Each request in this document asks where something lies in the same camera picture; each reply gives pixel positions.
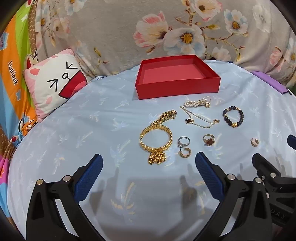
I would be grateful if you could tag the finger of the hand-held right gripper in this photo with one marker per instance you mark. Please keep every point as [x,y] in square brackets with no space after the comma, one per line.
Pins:
[266,166]
[292,141]

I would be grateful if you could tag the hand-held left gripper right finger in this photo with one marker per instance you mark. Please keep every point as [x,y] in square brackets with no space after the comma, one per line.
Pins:
[209,176]

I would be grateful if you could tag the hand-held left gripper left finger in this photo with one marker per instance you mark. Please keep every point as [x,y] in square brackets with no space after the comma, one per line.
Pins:
[89,176]

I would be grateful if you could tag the gold hoop earring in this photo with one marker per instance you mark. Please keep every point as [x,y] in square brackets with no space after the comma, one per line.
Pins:
[252,141]
[187,155]

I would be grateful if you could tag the red cardboard box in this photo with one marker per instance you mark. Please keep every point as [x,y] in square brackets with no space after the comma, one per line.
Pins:
[175,87]

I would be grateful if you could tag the light blue palm-print sheet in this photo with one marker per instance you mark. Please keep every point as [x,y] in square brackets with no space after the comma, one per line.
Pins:
[81,127]

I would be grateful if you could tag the purple flat object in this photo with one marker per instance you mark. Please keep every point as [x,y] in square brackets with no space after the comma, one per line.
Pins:
[272,81]

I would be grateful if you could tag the white cat face pillow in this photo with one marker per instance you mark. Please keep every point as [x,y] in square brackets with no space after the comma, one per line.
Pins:
[46,92]

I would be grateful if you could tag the colourful cartoon bed sheet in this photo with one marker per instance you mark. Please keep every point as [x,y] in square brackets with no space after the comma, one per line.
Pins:
[13,81]

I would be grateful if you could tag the grey floral blanket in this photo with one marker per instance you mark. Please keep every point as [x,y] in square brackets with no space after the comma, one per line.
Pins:
[115,34]

